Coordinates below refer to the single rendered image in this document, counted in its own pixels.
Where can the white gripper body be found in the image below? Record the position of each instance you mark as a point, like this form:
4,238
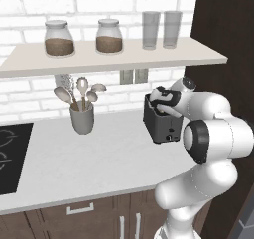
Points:
154,96

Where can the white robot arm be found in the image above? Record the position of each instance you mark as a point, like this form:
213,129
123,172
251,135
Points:
211,140

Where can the dark grey toaster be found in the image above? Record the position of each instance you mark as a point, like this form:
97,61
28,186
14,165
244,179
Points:
162,127

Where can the small wooden spoon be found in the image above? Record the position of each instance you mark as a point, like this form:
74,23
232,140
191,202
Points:
92,96
99,88

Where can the clear drinking glass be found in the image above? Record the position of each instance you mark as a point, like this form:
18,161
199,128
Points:
172,28
151,29

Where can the slotted wooden spoon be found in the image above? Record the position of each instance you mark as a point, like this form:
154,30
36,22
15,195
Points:
82,86

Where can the glass jar with brown filling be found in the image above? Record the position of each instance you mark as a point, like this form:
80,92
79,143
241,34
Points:
59,39
109,37

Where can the grey utensil pot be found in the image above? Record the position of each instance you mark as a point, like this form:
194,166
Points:
82,120

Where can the large wooden spoon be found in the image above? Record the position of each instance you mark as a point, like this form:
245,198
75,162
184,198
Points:
63,95

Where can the tall dark brown cabinet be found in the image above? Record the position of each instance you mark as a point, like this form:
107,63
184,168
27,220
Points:
225,34

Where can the brown cupboard door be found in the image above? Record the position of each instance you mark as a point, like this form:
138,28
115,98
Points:
123,206
145,213

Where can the brown drawer front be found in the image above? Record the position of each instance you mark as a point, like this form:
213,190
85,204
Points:
79,223

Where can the black hob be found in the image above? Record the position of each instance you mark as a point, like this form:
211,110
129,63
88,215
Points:
11,158

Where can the grey wall socket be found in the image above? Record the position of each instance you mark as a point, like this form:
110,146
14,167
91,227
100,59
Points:
134,77

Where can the beige wall shelf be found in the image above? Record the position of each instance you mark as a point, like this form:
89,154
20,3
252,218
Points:
109,58

